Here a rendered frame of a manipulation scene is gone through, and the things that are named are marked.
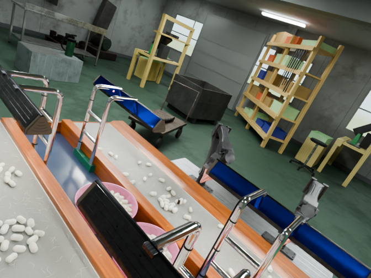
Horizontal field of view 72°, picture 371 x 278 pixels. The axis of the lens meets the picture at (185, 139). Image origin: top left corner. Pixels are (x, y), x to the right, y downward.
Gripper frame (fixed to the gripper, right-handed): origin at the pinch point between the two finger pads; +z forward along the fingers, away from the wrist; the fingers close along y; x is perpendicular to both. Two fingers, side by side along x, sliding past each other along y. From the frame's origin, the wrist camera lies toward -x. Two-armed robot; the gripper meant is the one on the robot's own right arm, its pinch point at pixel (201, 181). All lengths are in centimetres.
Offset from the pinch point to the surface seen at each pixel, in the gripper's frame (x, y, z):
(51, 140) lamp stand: -41, -46, 45
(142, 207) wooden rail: -15.7, -3.6, 33.5
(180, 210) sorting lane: -1.3, 4.7, 19.6
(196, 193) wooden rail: 8.7, -0.6, 4.0
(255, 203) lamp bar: -32.1, 36.1, 5.2
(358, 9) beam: 52, -50, -344
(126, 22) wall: 288, -800, -403
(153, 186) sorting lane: -2.0, -16.5, 20.4
